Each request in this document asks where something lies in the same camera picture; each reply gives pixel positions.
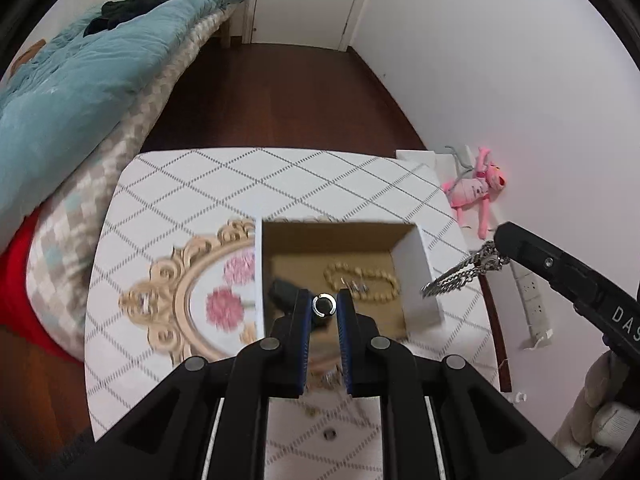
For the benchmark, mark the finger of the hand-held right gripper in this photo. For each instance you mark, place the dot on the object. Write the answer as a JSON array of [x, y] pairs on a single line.
[[540, 257]]

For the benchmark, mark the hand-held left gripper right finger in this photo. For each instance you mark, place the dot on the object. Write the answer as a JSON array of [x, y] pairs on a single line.
[[345, 345]]

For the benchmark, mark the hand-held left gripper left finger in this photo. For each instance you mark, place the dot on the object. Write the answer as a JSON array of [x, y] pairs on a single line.
[[302, 345]]

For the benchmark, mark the white cardboard box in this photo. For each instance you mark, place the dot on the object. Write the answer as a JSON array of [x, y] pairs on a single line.
[[325, 255]]

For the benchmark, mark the person's right hand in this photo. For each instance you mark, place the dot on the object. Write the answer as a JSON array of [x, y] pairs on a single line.
[[612, 420]]

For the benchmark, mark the white power strip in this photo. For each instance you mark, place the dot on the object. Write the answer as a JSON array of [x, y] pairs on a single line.
[[532, 300]]

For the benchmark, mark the small silver earrings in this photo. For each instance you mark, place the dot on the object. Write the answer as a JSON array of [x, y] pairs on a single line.
[[358, 287]]

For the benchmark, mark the brown wooden board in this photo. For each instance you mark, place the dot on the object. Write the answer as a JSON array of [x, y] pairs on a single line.
[[497, 335]]

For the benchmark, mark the pink plush toy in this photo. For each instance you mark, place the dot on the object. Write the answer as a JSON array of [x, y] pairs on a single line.
[[472, 187]]

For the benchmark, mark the gold framed floral tray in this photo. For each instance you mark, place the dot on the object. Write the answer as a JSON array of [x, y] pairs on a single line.
[[200, 290]]

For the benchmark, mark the diamond pattern tablecloth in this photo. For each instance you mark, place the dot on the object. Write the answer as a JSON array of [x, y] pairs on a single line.
[[200, 185]]

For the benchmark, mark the checkered bed sheet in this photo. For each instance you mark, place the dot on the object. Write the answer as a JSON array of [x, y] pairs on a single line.
[[75, 230]]

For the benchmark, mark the red cloth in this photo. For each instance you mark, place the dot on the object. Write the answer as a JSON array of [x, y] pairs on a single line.
[[25, 280]]

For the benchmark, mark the bed with blue blanket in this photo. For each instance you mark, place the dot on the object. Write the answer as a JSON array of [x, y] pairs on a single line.
[[85, 90]]

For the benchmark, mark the white door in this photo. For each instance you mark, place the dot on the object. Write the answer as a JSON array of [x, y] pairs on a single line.
[[305, 0]]

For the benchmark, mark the black clothing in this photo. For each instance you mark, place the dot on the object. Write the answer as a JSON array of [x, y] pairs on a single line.
[[130, 5]]

